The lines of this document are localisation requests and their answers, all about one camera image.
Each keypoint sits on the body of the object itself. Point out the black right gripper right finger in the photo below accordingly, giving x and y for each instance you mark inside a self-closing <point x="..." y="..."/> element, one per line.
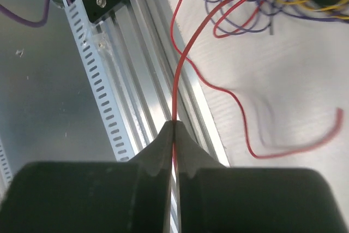
<point x="214" y="198"/>

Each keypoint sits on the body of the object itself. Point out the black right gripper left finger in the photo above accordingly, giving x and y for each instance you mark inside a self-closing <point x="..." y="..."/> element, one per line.
<point x="132" y="196"/>

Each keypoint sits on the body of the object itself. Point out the aluminium mounting rail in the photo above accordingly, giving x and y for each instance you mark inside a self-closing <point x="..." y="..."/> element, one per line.
<point x="140" y="65"/>

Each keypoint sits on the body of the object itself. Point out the white slotted cable duct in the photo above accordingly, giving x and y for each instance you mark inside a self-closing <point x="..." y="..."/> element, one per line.
<point x="92" y="60"/>

